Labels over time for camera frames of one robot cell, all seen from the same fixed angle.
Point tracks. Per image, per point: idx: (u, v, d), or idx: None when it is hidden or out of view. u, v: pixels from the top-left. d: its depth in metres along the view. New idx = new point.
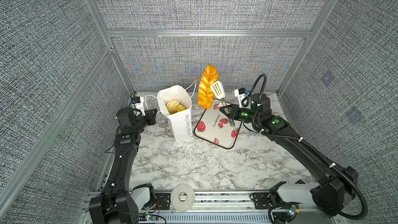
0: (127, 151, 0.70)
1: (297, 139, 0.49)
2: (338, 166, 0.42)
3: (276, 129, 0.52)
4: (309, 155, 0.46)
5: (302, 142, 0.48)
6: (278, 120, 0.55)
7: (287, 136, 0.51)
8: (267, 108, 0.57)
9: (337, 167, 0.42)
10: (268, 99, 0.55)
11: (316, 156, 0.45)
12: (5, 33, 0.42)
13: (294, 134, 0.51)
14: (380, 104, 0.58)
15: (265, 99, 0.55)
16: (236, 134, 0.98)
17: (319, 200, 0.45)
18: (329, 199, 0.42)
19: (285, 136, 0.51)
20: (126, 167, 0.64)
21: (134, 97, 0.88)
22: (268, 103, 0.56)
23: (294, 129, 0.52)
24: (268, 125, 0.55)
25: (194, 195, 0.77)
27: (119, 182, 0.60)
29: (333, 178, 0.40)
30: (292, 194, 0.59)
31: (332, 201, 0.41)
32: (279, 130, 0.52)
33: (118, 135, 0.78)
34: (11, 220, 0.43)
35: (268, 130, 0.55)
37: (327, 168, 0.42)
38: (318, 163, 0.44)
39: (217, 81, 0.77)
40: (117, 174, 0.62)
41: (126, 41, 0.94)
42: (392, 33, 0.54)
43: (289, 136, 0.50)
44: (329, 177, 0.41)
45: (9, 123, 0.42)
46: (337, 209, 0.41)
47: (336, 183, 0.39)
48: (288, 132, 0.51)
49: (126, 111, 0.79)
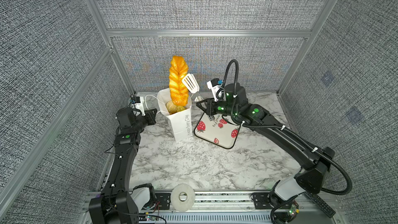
0: (127, 151, 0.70)
1: (279, 127, 0.48)
2: (320, 148, 0.44)
3: (257, 120, 0.49)
4: (293, 142, 0.45)
5: (285, 129, 0.48)
6: (257, 108, 0.52)
7: (270, 125, 0.49)
8: (243, 98, 0.53)
9: (319, 150, 0.44)
10: (243, 87, 0.51)
11: (298, 141, 0.45)
12: (5, 33, 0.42)
13: (274, 123, 0.49)
14: (380, 104, 0.58)
15: (239, 88, 0.51)
16: (236, 134, 0.98)
17: (302, 182, 0.47)
18: (314, 182, 0.44)
19: (267, 126, 0.49)
20: (126, 168, 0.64)
21: (134, 97, 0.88)
22: (242, 92, 0.51)
23: (273, 117, 0.50)
24: (247, 115, 0.52)
25: (194, 195, 0.77)
27: (119, 183, 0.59)
29: (318, 162, 0.41)
30: (286, 189, 0.60)
31: (317, 183, 0.43)
32: (260, 121, 0.50)
33: (118, 135, 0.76)
34: (11, 220, 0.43)
35: (249, 121, 0.51)
37: (310, 152, 0.43)
38: (302, 149, 0.44)
39: (188, 74, 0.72)
40: (116, 175, 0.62)
41: (126, 41, 0.94)
42: (392, 33, 0.54)
43: (271, 126, 0.49)
44: (313, 162, 0.42)
45: (9, 123, 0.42)
46: (320, 187, 0.43)
47: (321, 167, 0.40)
48: (269, 121, 0.49)
49: (127, 111, 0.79)
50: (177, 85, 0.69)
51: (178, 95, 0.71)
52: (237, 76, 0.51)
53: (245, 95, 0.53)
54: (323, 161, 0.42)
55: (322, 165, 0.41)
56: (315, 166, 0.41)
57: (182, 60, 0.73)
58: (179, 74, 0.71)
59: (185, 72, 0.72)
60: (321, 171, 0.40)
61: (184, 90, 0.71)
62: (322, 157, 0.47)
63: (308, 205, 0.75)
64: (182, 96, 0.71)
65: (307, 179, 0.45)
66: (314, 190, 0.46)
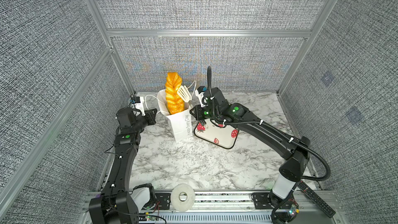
0: (127, 151, 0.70)
1: (258, 123, 0.51)
2: (296, 138, 0.47)
3: (238, 117, 0.52)
4: (271, 134, 0.48)
5: (263, 124, 0.51)
6: (237, 107, 0.55)
7: (249, 121, 0.52)
8: (221, 98, 0.57)
9: (295, 140, 0.47)
10: (217, 90, 0.55)
11: (276, 134, 0.48)
12: (5, 33, 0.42)
13: (254, 118, 0.52)
14: (380, 104, 0.58)
15: (215, 90, 0.55)
16: (236, 134, 0.98)
17: (285, 172, 0.50)
18: (295, 170, 0.46)
19: (247, 122, 0.52)
20: (126, 168, 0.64)
21: (135, 97, 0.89)
22: (220, 94, 0.56)
23: (252, 113, 0.54)
24: (229, 114, 0.54)
25: (194, 195, 0.77)
27: (119, 183, 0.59)
29: (294, 151, 0.44)
30: (280, 186, 0.61)
31: (298, 171, 0.46)
32: (241, 118, 0.52)
33: (118, 135, 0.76)
34: (11, 220, 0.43)
35: (230, 119, 0.54)
37: (287, 143, 0.46)
38: (280, 140, 0.47)
39: (182, 86, 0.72)
40: (116, 175, 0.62)
41: (126, 41, 0.94)
42: (392, 33, 0.54)
43: (251, 121, 0.52)
44: (290, 151, 0.45)
45: (9, 123, 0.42)
46: (300, 176, 0.46)
47: (297, 155, 0.43)
48: (248, 117, 0.52)
49: (127, 111, 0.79)
50: (173, 96, 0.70)
51: (174, 105, 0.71)
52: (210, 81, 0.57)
53: (223, 96, 0.57)
54: (300, 150, 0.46)
55: (298, 153, 0.44)
56: (293, 155, 0.43)
57: (175, 75, 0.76)
58: (174, 86, 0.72)
59: (180, 84, 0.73)
60: (296, 158, 0.43)
61: (180, 100, 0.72)
62: (298, 145, 0.50)
63: (308, 205, 0.75)
64: (178, 106, 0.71)
65: (288, 167, 0.47)
66: (295, 179, 0.48)
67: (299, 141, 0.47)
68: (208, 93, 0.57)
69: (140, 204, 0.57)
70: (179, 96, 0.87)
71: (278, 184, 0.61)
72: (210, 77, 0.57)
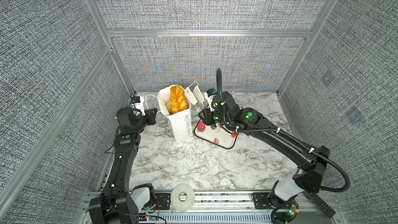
0: (127, 151, 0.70)
1: (274, 130, 0.47)
2: (316, 148, 0.44)
3: (252, 125, 0.48)
4: (289, 143, 0.45)
5: (281, 131, 0.47)
6: (250, 112, 0.51)
7: (265, 128, 0.48)
8: (231, 103, 0.53)
9: (315, 150, 0.44)
10: (229, 95, 0.51)
11: (295, 143, 0.45)
12: (5, 33, 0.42)
13: (269, 125, 0.48)
14: (380, 104, 0.58)
15: (226, 95, 0.51)
16: (236, 134, 0.98)
17: (302, 182, 0.47)
18: (313, 182, 0.44)
19: (263, 130, 0.48)
20: (126, 169, 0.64)
21: (135, 97, 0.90)
22: (230, 98, 0.52)
23: (267, 119, 0.50)
24: (242, 120, 0.50)
25: (194, 195, 0.77)
27: (119, 183, 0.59)
29: (315, 163, 0.41)
30: (284, 188, 0.60)
31: (316, 183, 0.43)
32: (255, 125, 0.49)
33: (118, 135, 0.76)
34: (11, 220, 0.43)
35: (243, 126, 0.50)
37: (308, 153, 0.43)
38: (299, 150, 0.44)
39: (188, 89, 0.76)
40: (116, 176, 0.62)
41: (126, 41, 0.94)
42: (392, 33, 0.54)
43: (267, 129, 0.48)
44: (311, 163, 0.42)
45: (9, 123, 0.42)
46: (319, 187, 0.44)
47: (318, 168, 0.40)
48: (263, 125, 0.48)
49: (127, 111, 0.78)
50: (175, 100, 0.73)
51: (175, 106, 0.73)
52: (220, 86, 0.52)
53: (233, 101, 0.53)
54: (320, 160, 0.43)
55: (319, 165, 0.41)
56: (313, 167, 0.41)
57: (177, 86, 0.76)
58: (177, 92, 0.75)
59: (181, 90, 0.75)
60: (318, 171, 0.40)
61: (181, 103, 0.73)
62: (318, 156, 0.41)
63: (308, 205, 0.75)
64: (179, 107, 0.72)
65: (306, 179, 0.45)
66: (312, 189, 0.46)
67: (319, 152, 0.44)
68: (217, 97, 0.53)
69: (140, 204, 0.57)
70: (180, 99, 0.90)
71: (281, 184, 0.62)
72: (219, 82, 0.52)
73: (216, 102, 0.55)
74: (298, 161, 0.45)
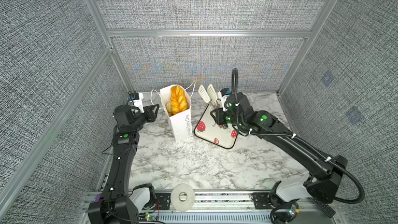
0: (126, 152, 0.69)
1: (289, 136, 0.46)
2: (333, 157, 0.42)
3: (266, 128, 0.47)
4: (304, 150, 0.44)
5: (296, 137, 0.46)
6: (265, 115, 0.50)
7: (279, 133, 0.47)
8: (246, 105, 0.52)
9: (332, 159, 0.42)
10: (244, 96, 0.51)
11: (310, 150, 0.43)
12: (5, 33, 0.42)
13: (285, 130, 0.47)
14: (380, 104, 0.58)
15: (241, 96, 0.50)
16: (236, 134, 0.98)
17: (314, 190, 0.45)
18: (326, 192, 0.43)
19: (277, 134, 0.47)
20: (125, 171, 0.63)
21: (133, 94, 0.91)
22: (245, 99, 0.51)
23: (283, 124, 0.48)
24: (255, 122, 0.49)
25: (194, 195, 0.77)
27: (118, 186, 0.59)
29: (332, 172, 0.40)
30: (289, 191, 0.59)
31: (330, 193, 0.42)
32: (270, 128, 0.47)
33: (116, 134, 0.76)
34: (11, 220, 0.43)
35: (257, 129, 0.49)
37: (323, 162, 0.41)
38: (315, 158, 0.42)
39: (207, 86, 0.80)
40: (115, 178, 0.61)
41: (126, 41, 0.94)
42: (392, 33, 0.54)
43: (282, 134, 0.47)
44: (327, 172, 0.41)
45: (9, 123, 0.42)
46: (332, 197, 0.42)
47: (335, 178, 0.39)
48: (279, 129, 0.47)
49: (125, 109, 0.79)
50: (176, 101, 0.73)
51: (175, 107, 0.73)
52: (237, 86, 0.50)
53: (248, 102, 0.52)
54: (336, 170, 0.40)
55: (336, 176, 0.39)
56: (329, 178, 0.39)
57: (177, 86, 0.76)
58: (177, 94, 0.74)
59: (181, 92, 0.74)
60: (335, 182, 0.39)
61: (182, 104, 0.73)
62: (335, 166, 0.46)
63: (308, 205, 0.75)
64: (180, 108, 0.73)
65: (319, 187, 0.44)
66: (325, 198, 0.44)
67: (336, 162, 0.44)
68: (232, 98, 0.52)
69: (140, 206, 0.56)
70: (181, 100, 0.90)
71: (286, 186, 0.60)
72: (236, 81, 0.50)
73: (230, 103, 0.54)
74: (312, 169, 0.44)
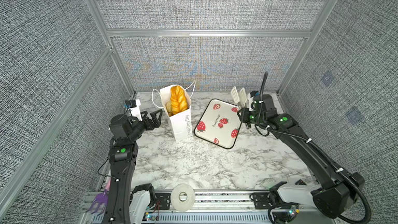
0: (124, 171, 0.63)
1: (305, 140, 0.47)
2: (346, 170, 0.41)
3: (284, 127, 0.50)
4: (315, 156, 0.44)
5: (311, 142, 0.47)
6: (286, 117, 0.53)
7: (294, 135, 0.49)
8: (270, 105, 0.56)
9: (345, 172, 0.41)
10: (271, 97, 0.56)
11: (323, 158, 0.44)
12: (5, 33, 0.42)
13: (301, 134, 0.49)
14: (380, 104, 0.58)
15: (267, 96, 0.55)
16: (236, 134, 0.98)
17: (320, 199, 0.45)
18: (331, 204, 0.41)
19: (291, 135, 0.49)
20: (125, 196, 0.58)
21: (130, 101, 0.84)
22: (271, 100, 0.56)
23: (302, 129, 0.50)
24: (275, 122, 0.52)
25: (194, 195, 0.77)
27: (118, 215, 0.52)
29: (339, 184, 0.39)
30: (292, 194, 0.59)
31: (334, 206, 0.41)
32: (287, 129, 0.50)
33: (113, 148, 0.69)
34: (11, 220, 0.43)
35: (275, 127, 0.52)
37: (333, 172, 0.41)
38: (325, 166, 0.42)
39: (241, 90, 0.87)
40: (114, 205, 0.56)
41: (126, 41, 0.94)
42: (392, 33, 0.54)
43: (296, 136, 0.48)
44: (335, 182, 0.40)
45: (9, 123, 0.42)
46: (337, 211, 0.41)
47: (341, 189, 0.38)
48: (296, 131, 0.49)
49: (122, 121, 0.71)
50: (176, 101, 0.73)
51: (175, 107, 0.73)
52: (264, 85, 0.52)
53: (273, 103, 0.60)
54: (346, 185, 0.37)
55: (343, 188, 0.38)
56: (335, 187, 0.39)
57: (177, 86, 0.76)
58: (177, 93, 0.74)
59: (181, 92, 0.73)
60: (340, 192, 0.38)
61: (182, 104, 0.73)
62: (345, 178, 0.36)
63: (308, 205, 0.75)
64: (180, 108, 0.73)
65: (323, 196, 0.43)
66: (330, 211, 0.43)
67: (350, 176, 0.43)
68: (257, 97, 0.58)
69: (140, 218, 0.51)
70: (181, 100, 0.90)
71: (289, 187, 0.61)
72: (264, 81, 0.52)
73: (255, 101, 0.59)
74: (320, 177, 0.44)
